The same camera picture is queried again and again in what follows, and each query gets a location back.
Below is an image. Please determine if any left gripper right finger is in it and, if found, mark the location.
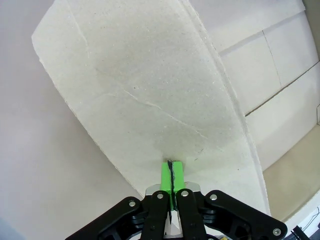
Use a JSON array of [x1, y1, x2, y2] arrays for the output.
[[171, 161, 288, 240]]

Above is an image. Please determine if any thin black wire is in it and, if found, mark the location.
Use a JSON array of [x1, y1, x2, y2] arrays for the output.
[[301, 206, 320, 234]]

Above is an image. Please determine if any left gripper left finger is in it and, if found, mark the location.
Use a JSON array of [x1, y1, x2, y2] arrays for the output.
[[64, 161, 173, 240]]

